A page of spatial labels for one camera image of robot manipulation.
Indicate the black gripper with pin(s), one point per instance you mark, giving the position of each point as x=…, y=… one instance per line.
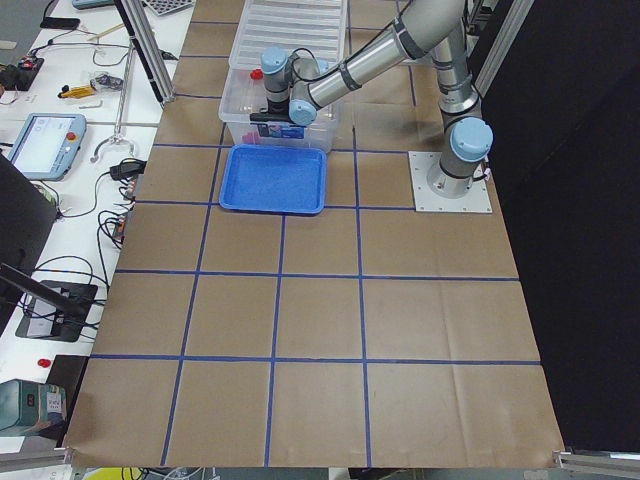
x=275, y=107

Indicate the red block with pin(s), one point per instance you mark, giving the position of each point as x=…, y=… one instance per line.
x=249, y=138
x=256, y=74

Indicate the clear ribbed box lid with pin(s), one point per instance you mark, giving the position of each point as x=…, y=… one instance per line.
x=318, y=26

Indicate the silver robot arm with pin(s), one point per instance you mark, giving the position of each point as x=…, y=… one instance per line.
x=304, y=72

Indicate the clear plastic storage box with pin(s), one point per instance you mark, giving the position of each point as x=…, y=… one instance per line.
x=243, y=96

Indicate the blue plastic tray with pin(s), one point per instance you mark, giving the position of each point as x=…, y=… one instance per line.
x=274, y=179

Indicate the checkered calibration board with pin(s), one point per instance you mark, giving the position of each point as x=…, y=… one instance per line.
x=162, y=8

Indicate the black power adapter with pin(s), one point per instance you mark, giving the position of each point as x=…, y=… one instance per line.
x=127, y=168

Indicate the reacher grabber tool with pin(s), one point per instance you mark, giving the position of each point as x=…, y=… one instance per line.
x=118, y=138

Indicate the wooden chopsticks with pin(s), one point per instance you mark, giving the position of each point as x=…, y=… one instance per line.
x=106, y=32

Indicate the teach pendant tablet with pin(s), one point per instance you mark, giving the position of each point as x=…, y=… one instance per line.
x=47, y=145

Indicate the black monitor stand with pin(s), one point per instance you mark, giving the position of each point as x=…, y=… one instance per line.
x=54, y=310

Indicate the aluminium frame post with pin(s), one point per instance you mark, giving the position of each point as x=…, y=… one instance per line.
x=141, y=35

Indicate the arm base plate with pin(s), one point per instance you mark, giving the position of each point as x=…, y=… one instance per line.
x=436, y=192

